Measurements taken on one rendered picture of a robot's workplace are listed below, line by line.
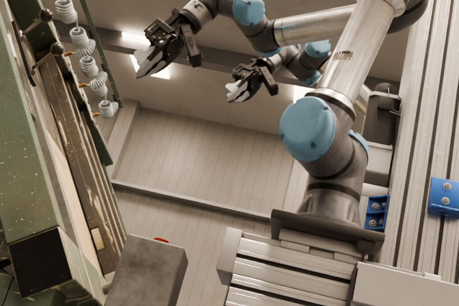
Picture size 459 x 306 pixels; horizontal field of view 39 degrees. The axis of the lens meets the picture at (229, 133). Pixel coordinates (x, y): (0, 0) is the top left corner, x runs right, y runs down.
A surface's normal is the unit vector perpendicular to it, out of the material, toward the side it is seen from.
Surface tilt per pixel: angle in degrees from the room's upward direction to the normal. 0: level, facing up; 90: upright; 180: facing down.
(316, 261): 90
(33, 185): 90
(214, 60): 90
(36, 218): 90
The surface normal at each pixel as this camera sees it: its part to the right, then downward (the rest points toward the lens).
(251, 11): 0.65, 0.38
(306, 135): -0.53, -0.37
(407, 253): -0.07, -0.43
